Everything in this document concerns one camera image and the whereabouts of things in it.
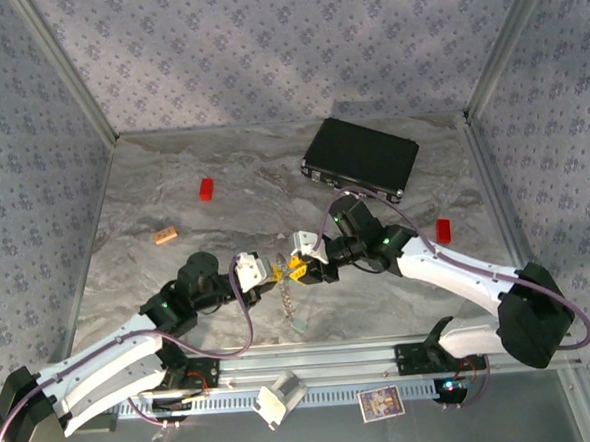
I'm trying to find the silver keyring chain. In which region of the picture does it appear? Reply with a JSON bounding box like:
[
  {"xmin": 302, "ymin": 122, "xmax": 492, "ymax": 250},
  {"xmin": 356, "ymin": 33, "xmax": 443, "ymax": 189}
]
[{"xmin": 274, "ymin": 250, "xmax": 302, "ymax": 324}]

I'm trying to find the tan wooden block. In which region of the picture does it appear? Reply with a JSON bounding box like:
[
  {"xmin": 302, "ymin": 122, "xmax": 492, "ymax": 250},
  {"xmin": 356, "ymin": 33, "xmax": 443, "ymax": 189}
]
[{"xmin": 153, "ymin": 226, "xmax": 180, "ymax": 247}]

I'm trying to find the black hard case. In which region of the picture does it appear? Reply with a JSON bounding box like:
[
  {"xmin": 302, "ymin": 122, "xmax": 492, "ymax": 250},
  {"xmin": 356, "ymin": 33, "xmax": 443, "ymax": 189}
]
[{"xmin": 297, "ymin": 111, "xmax": 424, "ymax": 212}]

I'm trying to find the black controller board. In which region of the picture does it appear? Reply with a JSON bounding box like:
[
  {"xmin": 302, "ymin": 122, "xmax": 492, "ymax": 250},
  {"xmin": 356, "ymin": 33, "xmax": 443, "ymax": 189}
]
[
  {"xmin": 432, "ymin": 376, "xmax": 473, "ymax": 405},
  {"xmin": 150, "ymin": 394, "xmax": 211, "ymax": 424}
]

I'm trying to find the colourful picture card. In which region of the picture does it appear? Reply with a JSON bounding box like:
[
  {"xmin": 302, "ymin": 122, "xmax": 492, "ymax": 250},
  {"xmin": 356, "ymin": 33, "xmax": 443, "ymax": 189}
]
[{"xmin": 356, "ymin": 384, "xmax": 406, "ymax": 423}]

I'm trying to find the dark grey flat bar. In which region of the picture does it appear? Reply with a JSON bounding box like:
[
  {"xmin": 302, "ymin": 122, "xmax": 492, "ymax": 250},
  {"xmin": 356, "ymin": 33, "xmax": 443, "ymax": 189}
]
[{"xmin": 85, "ymin": 412, "xmax": 120, "ymax": 435}]

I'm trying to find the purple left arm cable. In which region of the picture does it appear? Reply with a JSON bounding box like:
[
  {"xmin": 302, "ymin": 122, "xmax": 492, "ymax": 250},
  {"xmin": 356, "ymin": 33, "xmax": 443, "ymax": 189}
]
[{"xmin": 0, "ymin": 256, "xmax": 262, "ymax": 442}]

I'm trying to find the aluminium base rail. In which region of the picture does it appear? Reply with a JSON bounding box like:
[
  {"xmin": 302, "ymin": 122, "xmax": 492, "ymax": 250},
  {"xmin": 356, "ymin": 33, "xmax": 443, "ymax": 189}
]
[{"xmin": 115, "ymin": 327, "xmax": 585, "ymax": 400}]

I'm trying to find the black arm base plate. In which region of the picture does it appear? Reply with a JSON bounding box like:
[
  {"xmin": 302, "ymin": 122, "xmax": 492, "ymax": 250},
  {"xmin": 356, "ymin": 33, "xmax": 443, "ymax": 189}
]
[
  {"xmin": 393, "ymin": 338, "xmax": 489, "ymax": 377},
  {"xmin": 180, "ymin": 355, "xmax": 222, "ymax": 392}
]

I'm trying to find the aluminium side rail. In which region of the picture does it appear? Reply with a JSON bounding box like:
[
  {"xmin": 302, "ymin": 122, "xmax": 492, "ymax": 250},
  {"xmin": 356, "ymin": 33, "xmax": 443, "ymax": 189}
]
[
  {"xmin": 456, "ymin": 104, "xmax": 590, "ymax": 442},
  {"xmin": 44, "ymin": 134, "xmax": 134, "ymax": 365}
]

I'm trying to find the white plastic mount bracket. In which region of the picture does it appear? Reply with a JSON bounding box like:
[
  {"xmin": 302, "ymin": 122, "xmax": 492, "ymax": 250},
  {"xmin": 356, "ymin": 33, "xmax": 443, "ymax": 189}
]
[{"xmin": 249, "ymin": 370, "xmax": 311, "ymax": 433}]

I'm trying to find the grey slotted cable duct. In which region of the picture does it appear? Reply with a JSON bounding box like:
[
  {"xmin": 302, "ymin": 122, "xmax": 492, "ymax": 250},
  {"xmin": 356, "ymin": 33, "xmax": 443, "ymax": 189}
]
[{"xmin": 118, "ymin": 378, "xmax": 470, "ymax": 421}]

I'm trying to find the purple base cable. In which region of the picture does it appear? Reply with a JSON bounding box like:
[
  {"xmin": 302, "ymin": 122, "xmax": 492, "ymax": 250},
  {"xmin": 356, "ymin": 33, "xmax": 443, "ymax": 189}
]
[
  {"xmin": 438, "ymin": 351, "xmax": 494, "ymax": 412},
  {"xmin": 124, "ymin": 391, "xmax": 181, "ymax": 432}
]

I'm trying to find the aluminium frame post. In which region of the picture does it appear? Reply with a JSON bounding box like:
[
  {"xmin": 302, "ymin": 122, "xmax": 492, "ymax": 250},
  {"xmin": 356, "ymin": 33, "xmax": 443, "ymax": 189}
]
[
  {"xmin": 9, "ymin": 0, "xmax": 121, "ymax": 149},
  {"xmin": 456, "ymin": 0, "xmax": 568, "ymax": 124}
]

